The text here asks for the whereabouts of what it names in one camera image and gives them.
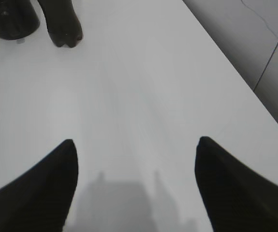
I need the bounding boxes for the dark cola bottle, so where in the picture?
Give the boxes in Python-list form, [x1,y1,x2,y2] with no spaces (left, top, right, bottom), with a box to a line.
[38,0,83,48]

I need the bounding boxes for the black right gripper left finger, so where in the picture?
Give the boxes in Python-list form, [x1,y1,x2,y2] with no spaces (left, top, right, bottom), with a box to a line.
[0,139,79,232]

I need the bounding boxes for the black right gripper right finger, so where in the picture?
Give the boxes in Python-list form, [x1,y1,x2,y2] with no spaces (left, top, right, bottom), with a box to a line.
[194,136,278,232]

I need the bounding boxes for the black ceramic mug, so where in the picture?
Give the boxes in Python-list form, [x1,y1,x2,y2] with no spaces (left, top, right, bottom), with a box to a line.
[0,0,40,40]

